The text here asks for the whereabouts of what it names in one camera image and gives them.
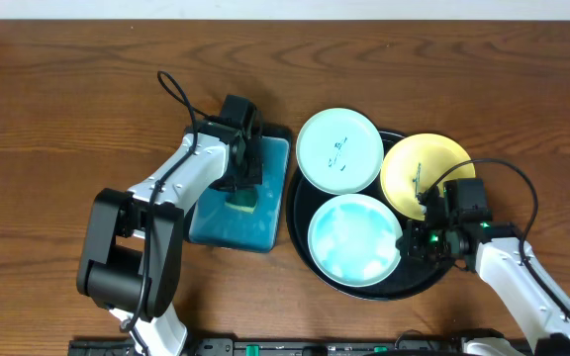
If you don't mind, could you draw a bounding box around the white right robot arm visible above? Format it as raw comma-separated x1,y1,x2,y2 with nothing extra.
397,216,570,355

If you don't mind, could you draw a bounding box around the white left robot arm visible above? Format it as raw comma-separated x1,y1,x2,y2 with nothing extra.
76,122,263,355

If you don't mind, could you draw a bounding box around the mint plate with blue streak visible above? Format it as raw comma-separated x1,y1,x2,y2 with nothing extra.
307,194,403,288

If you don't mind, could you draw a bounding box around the yellow plate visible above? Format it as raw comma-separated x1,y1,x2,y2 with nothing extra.
380,133,470,221

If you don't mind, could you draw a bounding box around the green scouring sponge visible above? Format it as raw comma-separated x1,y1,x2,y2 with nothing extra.
225,188,258,214

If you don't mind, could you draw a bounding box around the black rectangular water tray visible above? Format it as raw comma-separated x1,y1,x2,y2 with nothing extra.
185,124,292,253

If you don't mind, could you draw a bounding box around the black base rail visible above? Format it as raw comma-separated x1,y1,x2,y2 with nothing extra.
66,329,533,356

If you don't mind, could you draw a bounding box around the mint plate with scribble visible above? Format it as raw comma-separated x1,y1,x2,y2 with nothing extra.
296,108,384,195

